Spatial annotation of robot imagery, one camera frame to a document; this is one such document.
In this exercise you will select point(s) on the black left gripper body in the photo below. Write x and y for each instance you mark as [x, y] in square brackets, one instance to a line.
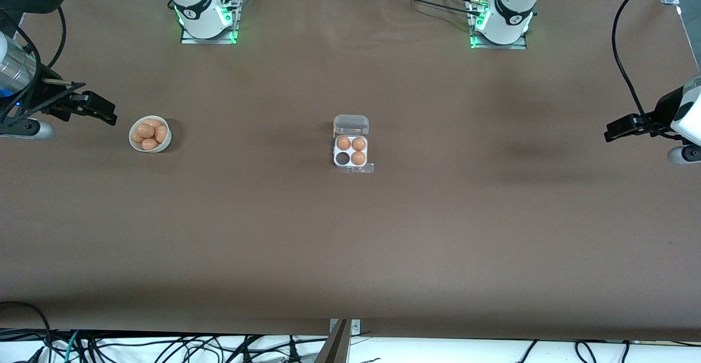
[664, 112]

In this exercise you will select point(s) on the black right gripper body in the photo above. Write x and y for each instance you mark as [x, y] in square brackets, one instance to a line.
[48, 99]

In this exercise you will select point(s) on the brown egg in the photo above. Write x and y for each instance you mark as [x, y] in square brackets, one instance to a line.
[155, 122]
[135, 138]
[343, 143]
[358, 157]
[149, 144]
[145, 130]
[358, 143]
[161, 134]

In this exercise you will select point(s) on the clear plastic egg box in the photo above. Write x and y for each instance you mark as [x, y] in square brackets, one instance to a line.
[350, 125]

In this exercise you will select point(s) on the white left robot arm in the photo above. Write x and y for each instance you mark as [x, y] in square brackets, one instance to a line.
[512, 1]

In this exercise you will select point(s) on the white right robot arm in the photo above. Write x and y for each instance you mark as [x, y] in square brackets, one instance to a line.
[200, 7]

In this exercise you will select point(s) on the white round bowl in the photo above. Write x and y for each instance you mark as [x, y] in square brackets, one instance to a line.
[162, 147]

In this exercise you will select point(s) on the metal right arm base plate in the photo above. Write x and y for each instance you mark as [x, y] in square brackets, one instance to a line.
[191, 40]

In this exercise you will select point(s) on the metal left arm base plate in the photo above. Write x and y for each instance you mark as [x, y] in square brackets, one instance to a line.
[517, 46]

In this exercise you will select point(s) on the metal table edge bracket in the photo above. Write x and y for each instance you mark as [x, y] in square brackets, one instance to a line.
[356, 327]

